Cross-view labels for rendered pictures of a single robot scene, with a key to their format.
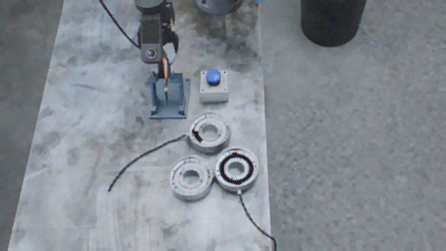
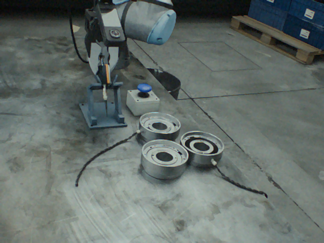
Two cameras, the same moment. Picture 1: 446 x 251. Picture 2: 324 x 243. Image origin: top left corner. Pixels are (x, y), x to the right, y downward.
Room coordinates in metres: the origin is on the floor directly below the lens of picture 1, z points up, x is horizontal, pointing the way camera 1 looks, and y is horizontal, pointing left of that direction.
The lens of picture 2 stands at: (-0.02, 0.53, 1.34)
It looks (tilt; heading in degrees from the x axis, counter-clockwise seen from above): 30 degrees down; 324
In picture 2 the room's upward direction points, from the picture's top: 9 degrees clockwise
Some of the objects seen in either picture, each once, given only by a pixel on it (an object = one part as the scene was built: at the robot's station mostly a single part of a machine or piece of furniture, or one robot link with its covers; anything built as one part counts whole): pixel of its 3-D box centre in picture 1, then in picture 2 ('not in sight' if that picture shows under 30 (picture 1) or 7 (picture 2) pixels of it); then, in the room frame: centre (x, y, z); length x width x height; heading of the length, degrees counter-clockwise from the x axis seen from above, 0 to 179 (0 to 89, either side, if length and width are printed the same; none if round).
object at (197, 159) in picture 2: (236, 170); (200, 149); (0.59, -0.02, 0.82); 0.10 x 0.10 x 0.04
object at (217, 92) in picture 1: (214, 84); (141, 101); (0.85, 0.00, 0.82); 0.08 x 0.07 x 0.05; 173
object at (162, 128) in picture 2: (210, 132); (159, 128); (0.70, 0.03, 0.82); 0.10 x 0.10 x 0.04
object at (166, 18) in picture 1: (154, 14); (103, 14); (0.89, 0.12, 1.06); 0.09 x 0.08 x 0.12; 171
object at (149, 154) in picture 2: (191, 178); (163, 159); (0.58, 0.09, 0.82); 0.08 x 0.08 x 0.02
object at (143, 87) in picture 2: (213, 80); (143, 93); (0.84, 0.00, 0.85); 0.04 x 0.04 x 0.05
